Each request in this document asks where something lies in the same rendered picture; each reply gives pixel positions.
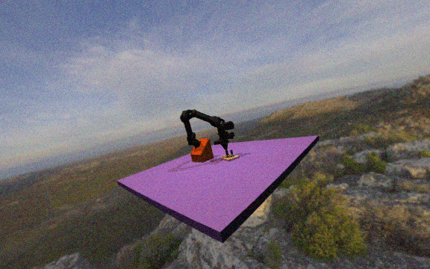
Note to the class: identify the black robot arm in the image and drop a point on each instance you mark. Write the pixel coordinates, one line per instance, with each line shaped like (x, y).
(213, 120)

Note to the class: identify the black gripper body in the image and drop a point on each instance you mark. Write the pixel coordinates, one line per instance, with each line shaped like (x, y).
(221, 138)

